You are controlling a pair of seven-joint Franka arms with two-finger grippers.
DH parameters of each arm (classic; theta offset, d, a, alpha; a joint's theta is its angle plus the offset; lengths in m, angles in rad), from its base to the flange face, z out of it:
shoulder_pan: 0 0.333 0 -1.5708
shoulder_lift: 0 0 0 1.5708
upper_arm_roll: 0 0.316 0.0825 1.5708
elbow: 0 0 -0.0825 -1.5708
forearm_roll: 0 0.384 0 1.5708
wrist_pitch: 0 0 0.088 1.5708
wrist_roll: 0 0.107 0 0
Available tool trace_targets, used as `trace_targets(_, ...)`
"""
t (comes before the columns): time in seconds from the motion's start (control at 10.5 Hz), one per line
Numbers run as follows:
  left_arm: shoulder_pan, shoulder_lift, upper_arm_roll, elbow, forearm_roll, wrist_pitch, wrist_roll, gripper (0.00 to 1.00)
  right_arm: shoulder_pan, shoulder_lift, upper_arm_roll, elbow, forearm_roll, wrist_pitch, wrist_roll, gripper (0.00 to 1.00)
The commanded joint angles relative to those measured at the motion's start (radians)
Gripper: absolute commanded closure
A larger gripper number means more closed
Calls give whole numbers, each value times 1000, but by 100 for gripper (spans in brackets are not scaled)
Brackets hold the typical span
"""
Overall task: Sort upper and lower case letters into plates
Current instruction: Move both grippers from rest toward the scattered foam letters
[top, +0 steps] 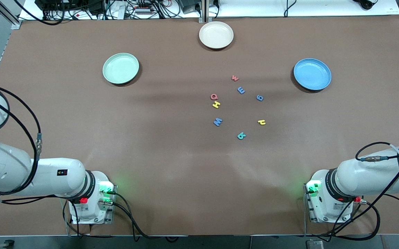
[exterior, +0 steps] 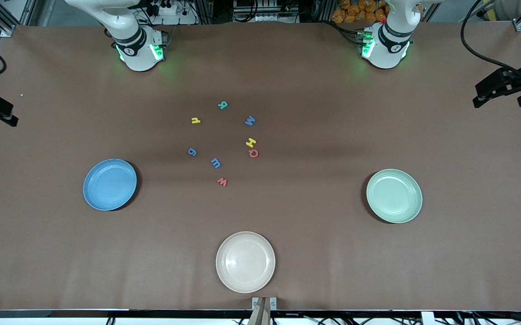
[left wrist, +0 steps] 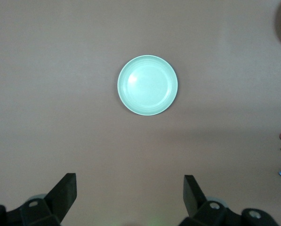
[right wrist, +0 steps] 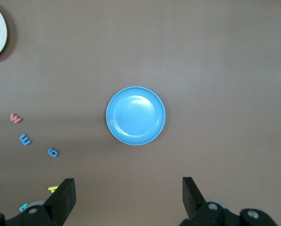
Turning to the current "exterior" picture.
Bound blue plate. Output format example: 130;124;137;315
83;158;138;212

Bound green plate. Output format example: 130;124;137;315
366;168;423;224

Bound orange snack packets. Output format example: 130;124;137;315
331;0;390;24

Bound white power strip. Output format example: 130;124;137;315
145;0;198;25

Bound grey electronics unit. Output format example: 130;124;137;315
233;0;299;23

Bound beige plate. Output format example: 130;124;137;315
215;231;276;294

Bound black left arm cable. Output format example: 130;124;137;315
461;0;521;85

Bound grey metal bracket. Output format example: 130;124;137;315
251;297;278;311

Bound tan mounting post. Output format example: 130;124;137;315
248;298;271;325

